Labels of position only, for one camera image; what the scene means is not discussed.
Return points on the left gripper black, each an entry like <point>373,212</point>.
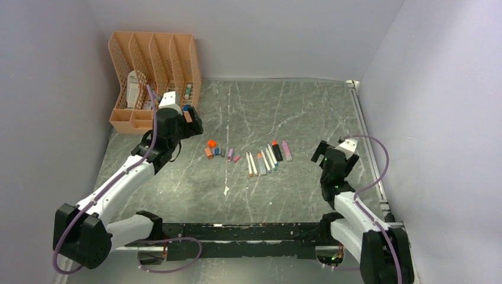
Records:
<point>191,128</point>

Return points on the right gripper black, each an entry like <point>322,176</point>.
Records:
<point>321,150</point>

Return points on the orange highlighter cap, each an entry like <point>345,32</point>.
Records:
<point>212,143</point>

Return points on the peach marker cap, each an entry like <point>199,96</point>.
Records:
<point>208,152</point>

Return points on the black orange highlighter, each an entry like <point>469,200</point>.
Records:
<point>277,151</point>

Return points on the white pen blue cap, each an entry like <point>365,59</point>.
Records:
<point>275,162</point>

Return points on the white pen teal cap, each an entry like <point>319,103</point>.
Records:
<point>270,158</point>

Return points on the white marker orange end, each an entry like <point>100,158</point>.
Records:
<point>249,164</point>

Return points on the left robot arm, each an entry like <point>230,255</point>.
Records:
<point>84,232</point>

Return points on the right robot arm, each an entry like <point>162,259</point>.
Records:
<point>382,251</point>

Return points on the green white tube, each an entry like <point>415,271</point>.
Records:
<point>188,91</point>

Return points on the orange file organizer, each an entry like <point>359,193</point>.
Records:
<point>163,61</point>

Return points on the white packet in organizer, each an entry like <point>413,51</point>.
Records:
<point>132,89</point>

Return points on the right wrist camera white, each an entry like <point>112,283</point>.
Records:
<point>348,147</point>

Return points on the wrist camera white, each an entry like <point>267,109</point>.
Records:
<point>170,100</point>
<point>348,147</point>

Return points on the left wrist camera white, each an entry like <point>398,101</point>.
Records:
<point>170,100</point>

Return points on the black base frame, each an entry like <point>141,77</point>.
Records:
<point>210,241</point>

